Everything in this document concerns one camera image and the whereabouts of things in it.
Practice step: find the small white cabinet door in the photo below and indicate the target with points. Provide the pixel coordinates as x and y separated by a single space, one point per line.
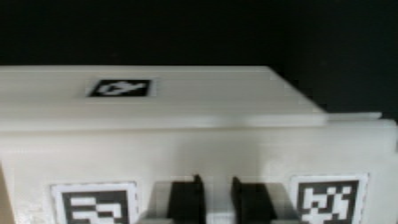
77 174

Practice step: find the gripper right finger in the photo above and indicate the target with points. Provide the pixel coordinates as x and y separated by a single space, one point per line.
261 203

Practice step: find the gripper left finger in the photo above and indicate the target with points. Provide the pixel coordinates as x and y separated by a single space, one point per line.
176 203

